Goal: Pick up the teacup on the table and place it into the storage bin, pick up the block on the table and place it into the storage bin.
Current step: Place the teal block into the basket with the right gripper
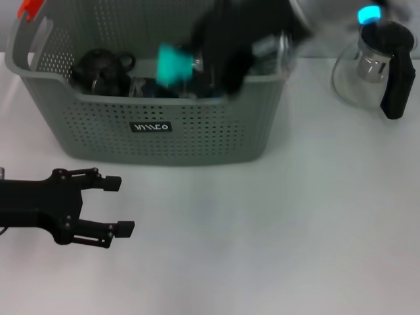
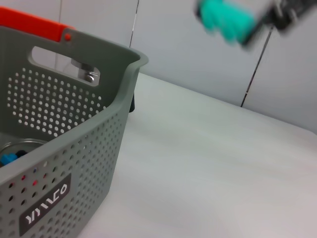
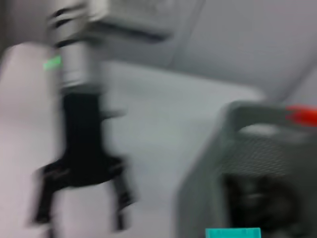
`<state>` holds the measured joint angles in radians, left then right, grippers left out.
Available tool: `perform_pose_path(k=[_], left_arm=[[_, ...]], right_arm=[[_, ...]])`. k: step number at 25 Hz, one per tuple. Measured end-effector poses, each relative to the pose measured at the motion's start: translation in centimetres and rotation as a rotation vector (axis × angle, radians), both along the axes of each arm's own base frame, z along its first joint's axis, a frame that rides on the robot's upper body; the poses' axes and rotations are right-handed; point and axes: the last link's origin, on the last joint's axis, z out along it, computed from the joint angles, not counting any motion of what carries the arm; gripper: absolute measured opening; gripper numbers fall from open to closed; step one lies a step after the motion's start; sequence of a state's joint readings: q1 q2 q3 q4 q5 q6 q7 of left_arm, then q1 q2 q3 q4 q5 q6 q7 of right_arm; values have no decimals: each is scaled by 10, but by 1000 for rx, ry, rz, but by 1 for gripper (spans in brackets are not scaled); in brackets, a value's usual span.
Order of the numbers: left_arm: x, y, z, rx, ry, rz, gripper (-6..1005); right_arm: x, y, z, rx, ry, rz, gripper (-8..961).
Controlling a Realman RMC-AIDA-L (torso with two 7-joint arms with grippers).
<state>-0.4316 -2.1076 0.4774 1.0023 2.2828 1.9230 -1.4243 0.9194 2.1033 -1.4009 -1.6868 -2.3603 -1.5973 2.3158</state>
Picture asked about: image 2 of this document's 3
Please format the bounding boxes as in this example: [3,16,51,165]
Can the glass teacup black sleeve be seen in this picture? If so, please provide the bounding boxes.
[0,138,48,167]

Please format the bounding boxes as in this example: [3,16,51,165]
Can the orange basket handle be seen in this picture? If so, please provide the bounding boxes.
[0,6,75,43]

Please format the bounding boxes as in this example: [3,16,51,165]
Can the teal square toy block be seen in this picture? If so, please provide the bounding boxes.
[199,0,257,44]

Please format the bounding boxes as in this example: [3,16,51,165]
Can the black metal stand loop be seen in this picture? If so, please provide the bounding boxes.
[128,93,136,114]

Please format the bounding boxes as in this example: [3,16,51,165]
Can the glass teapot black handle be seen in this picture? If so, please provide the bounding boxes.
[55,58,102,84]

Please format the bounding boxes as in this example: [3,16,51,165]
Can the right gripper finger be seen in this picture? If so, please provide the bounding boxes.
[194,0,203,20]

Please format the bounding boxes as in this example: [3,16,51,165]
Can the grey perforated storage basket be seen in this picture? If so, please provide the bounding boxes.
[0,24,150,238]

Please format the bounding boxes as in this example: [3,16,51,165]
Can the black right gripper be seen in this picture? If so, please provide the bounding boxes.
[240,0,317,52]

